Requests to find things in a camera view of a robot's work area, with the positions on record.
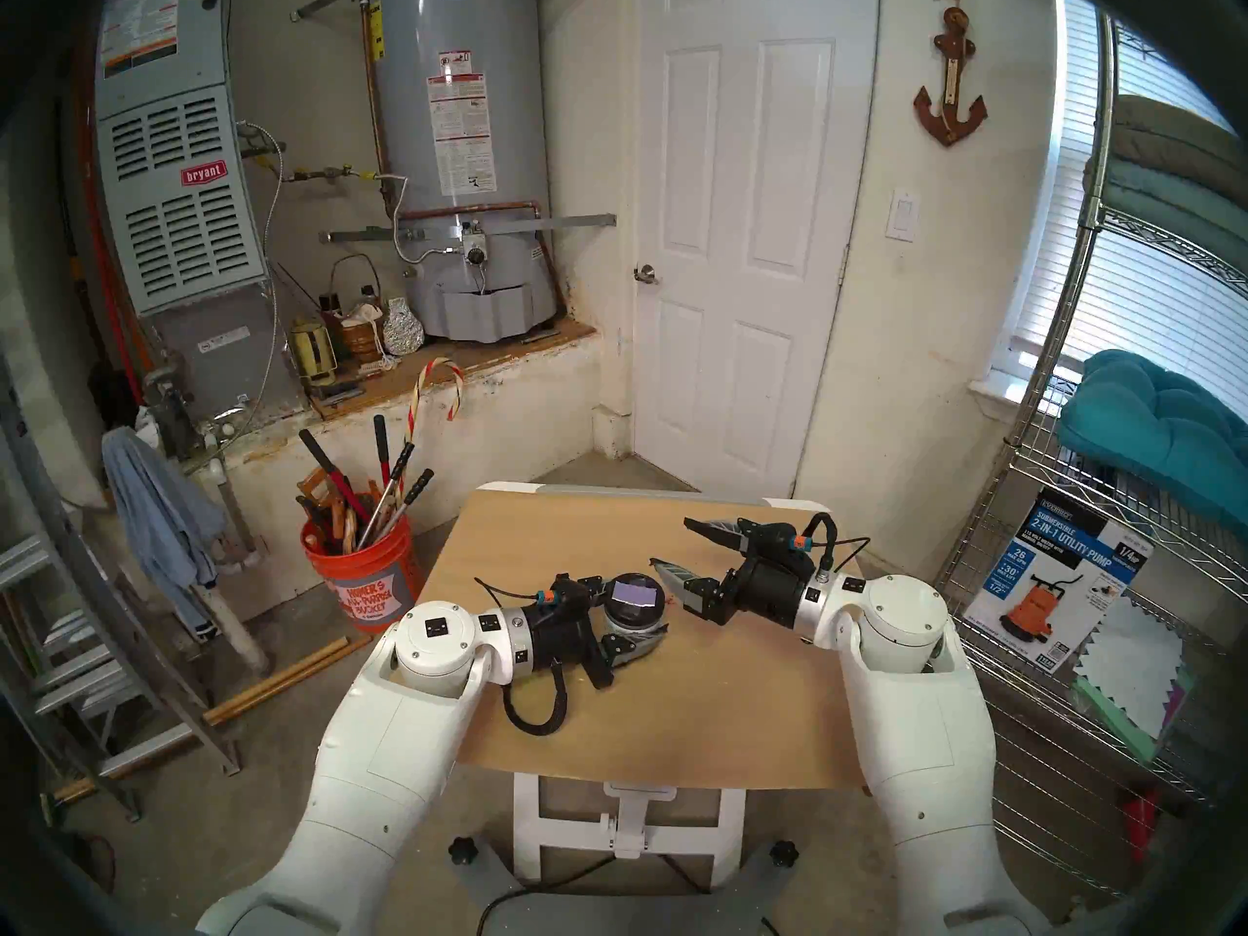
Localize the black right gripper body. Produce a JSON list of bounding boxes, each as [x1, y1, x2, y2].
[[726, 554, 812, 633]]

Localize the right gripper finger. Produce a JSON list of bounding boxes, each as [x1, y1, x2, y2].
[[649, 557, 739, 626], [682, 517, 773, 559]]

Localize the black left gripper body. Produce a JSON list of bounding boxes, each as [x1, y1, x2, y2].
[[531, 603, 617, 691]]

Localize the white paint jar black lid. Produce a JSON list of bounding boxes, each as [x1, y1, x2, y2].
[[600, 573, 669, 638]]

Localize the white panel door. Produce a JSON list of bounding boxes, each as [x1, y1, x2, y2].
[[629, 0, 883, 501]]

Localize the orange plastic bucket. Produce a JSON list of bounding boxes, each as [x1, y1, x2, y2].
[[300, 515, 422, 635]]

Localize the silver shears black grips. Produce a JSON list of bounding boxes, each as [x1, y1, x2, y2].
[[356, 442, 435, 550]]

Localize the red white candy cane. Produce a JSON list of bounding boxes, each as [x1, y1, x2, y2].
[[390, 357, 467, 516]]

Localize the utility pump cardboard box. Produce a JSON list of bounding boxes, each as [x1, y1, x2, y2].
[[960, 486, 1156, 677]]

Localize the long wooden stick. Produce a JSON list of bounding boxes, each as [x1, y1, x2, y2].
[[203, 637, 371, 728]]

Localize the white window sill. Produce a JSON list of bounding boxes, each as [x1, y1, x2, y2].
[[968, 364, 1064, 423]]

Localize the crumpled aluminium foil lump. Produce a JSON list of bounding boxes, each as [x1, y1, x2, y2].
[[382, 297, 426, 357]]

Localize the green foam mat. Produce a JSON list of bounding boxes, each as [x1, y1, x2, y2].
[[1068, 676, 1161, 764]]

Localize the yellow plastic jug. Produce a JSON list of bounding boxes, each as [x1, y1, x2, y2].
[[290, 320, 339, 387]]

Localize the white zigzag foam mat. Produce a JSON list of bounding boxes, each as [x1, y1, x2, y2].
[[1072, 593, 1210, 740]]

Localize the teal tufted cushion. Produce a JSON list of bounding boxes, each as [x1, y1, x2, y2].
[[1056, 349, 1248, 535]]

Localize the blue hanging cloth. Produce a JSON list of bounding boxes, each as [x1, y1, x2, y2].
[[101, 425, 227, 643]]

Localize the grey water heater tank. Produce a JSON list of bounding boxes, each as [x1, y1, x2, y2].
[[370, 0, 562, 345]]

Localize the white window blinds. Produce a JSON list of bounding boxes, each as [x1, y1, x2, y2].
[[1014, 0, 1248, 409]]

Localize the aluminium ladder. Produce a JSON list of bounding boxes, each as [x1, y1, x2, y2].
[[0, 359, 243, 823]]

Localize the dark green cushion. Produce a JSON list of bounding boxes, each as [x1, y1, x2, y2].
[[1082, 154, 1248, 277]]

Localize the grey Bryant furnace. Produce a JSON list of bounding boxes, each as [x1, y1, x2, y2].
[[93, 0, 303, 428]]

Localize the olive green cushion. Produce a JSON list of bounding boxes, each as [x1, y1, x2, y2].
[[1111, 94, 1248, 179]]

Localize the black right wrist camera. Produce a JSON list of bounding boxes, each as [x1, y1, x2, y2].
[[756, 523, 815, 566]]

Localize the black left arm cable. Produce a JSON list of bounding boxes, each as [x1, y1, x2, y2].
[[502, 661, 571, 738]]

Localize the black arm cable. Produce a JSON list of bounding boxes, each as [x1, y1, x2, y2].
[[502, 661, 571, 738], [804, 512, 874, 574]]

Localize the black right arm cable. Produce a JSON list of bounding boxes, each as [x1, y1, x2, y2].
[[804, 512, 874, 574]]

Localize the wooden handled tools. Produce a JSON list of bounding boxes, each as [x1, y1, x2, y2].
[[295, 468, 357, 555]]

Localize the wicker basket with handle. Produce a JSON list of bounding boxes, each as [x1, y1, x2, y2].
[[327, 253, 389, 365]]

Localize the brown anchor wall decoration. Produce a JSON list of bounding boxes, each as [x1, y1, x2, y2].
[[914, 0, 989, 147]]

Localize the chrome wire shelf rack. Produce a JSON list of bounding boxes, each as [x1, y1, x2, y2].
[[892, 8, 1248, 906]]

